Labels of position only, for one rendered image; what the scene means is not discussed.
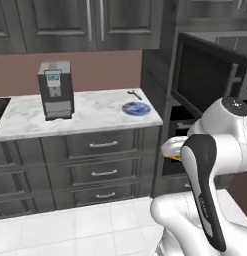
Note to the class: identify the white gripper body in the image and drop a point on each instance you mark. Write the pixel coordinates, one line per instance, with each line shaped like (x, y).
(171, 146)

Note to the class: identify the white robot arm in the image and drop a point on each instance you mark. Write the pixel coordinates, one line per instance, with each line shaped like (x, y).
(228, 140)

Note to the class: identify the blue patterned plate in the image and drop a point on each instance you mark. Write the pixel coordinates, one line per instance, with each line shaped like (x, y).
(136, 108)

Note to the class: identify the black microwave door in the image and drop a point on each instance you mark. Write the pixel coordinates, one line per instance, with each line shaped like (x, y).
(201, 73)

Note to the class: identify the dark grey microwave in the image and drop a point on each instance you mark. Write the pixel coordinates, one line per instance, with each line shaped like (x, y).
(225, 41)

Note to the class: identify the black kitchen utensil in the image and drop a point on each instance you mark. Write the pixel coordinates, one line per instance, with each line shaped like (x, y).
(135, 94)

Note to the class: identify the dark grey drawer front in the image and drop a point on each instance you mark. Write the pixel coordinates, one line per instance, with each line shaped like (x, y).
(101, 135)
(105, 165)
(108, 201)

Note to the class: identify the dark grey tall cabinet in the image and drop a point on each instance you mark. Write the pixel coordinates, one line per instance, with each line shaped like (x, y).
(155, 76)

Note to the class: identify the grey coffee machine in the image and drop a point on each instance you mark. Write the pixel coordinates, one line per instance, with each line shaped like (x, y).
(55, 90)

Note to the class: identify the dark grey cupboard door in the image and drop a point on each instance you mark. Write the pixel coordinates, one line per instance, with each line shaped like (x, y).
(131, 23)
(5, 26)
(58, 23)

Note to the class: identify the dark grey cupboard run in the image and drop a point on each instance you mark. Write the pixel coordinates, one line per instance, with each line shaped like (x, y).
(18, 176)

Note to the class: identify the black hob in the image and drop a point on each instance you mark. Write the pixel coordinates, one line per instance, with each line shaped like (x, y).
(0, 110)

